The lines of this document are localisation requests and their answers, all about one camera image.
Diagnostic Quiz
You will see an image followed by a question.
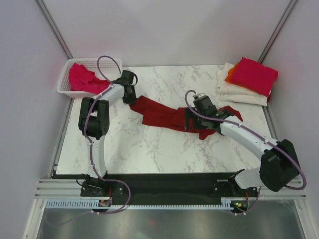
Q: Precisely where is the folded orange t shirt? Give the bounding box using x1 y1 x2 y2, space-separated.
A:
225 62 247 88

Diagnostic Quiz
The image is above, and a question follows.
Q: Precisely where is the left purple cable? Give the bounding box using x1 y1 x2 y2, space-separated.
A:
46 55 132 227

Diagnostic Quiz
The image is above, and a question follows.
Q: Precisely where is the folded cream t shirt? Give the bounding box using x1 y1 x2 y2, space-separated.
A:
216 62 268 106

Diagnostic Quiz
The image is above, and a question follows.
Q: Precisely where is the dark red t shirt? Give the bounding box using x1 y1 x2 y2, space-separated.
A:
130 96 242 140

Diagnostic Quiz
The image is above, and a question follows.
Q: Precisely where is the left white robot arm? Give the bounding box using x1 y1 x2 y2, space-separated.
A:
78 70 138 197

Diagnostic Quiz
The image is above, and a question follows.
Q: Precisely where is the white slotted cable duct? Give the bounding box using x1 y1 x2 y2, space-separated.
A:
45 199 245 210

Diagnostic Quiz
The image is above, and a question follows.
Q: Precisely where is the folded pink t shirt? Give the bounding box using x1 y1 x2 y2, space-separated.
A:
236 57 279 97

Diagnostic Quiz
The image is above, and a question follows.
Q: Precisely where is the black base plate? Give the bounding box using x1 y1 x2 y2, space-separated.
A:
53 173 258 205

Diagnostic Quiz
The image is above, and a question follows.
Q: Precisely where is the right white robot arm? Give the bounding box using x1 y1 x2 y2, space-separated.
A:
187 91 307 196

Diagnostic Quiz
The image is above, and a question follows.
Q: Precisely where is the white plastic basket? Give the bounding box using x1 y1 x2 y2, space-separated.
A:
57 57 122 98

